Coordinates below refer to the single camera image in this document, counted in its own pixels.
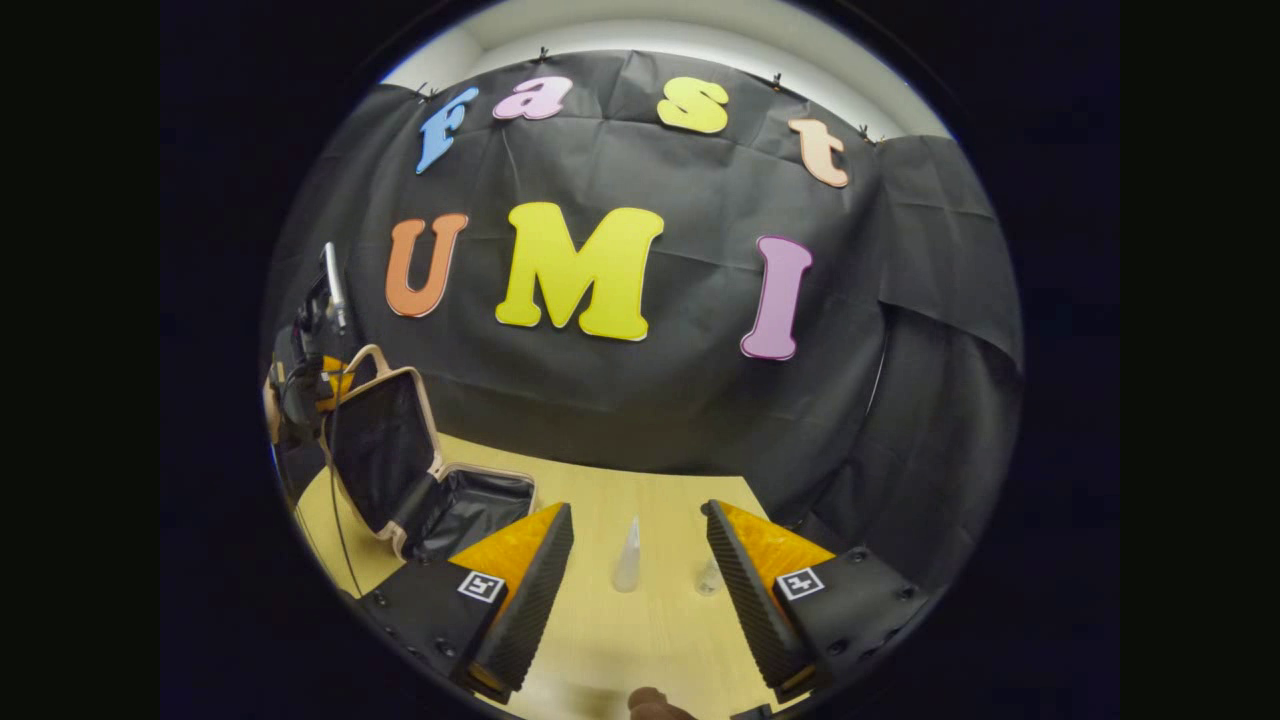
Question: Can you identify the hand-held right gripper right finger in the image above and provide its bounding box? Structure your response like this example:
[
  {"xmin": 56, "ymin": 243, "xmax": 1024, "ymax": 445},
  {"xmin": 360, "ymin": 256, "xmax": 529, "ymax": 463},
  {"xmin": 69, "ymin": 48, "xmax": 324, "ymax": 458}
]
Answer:
[{"xmin": 706, "ymin": 499, "xmax": 933, "ymax": 711}]

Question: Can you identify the white skin care tube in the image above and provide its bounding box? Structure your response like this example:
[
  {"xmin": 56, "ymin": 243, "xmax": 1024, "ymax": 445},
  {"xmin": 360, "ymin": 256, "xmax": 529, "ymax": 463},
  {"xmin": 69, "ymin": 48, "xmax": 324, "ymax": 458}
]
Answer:
[{"xmin": 612, "ymin": 516, "xmax": 642, "ymax": 593}]

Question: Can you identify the black backdrop cloth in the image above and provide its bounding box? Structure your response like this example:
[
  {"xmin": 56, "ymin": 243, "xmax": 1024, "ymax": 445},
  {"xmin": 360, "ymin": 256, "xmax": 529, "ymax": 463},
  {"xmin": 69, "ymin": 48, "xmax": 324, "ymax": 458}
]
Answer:
[{"xmin": 262, "ymin": 50, "xmax": 1023, "ymax": 591}]

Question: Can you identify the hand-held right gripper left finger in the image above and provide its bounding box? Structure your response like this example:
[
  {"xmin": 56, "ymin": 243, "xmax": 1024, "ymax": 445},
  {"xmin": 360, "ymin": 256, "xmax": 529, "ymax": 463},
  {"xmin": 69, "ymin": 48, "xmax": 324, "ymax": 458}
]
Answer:
[{"xmin": 357, "ymin": 502, "xmax": 575, "ymax": 705}]

